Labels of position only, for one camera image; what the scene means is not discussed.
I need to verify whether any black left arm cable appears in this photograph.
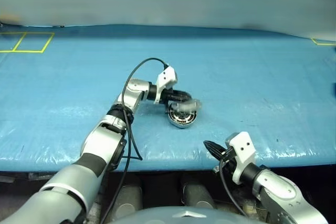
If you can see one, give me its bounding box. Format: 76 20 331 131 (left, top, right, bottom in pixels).
100 57 170 224

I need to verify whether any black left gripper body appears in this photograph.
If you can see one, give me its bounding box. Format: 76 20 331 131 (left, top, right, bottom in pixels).
160 87 182 104

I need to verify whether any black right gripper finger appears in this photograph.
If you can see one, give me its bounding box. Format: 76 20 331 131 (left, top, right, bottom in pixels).
208 147 226 160
203 140 226 154

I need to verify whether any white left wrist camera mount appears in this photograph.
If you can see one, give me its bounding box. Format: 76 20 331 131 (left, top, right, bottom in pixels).
153 66 179 104

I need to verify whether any black rimmed rotor wheel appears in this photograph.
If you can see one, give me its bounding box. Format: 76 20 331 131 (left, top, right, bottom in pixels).
166 107 198 126

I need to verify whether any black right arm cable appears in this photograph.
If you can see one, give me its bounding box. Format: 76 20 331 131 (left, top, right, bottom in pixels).
218 155 250 218

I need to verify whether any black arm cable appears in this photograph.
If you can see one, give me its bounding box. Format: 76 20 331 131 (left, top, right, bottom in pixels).
100 57 170 224
218 155 250 218

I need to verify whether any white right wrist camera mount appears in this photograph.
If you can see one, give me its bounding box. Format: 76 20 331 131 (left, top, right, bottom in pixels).
225 131 257 185

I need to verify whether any grey robot torso with logo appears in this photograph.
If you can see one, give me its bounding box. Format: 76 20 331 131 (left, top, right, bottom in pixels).
109 206 253 224

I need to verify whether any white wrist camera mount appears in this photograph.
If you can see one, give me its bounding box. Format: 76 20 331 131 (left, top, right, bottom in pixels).
225 131 257 185
153 66 179 104

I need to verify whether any silver toothed gear part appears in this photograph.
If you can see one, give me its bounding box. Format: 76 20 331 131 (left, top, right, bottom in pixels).
171 99 203 114

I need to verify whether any blue plastic table cover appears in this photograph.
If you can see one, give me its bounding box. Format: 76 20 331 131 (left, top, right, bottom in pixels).
0 24 336 174

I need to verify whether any grey rounded robot leg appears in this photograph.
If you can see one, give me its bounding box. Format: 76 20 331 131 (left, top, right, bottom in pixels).
114 184 144 212
180 180 216 209

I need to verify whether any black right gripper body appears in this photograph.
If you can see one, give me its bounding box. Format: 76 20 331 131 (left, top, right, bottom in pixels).
213 147 237 180

